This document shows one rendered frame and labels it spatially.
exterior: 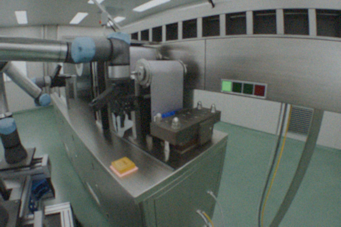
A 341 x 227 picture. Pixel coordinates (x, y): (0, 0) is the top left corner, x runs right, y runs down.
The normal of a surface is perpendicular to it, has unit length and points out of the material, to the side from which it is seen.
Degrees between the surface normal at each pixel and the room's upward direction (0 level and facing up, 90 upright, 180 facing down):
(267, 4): 90
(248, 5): 90
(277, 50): 90
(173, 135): 90
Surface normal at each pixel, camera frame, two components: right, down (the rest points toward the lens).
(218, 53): -0.69, 0.16
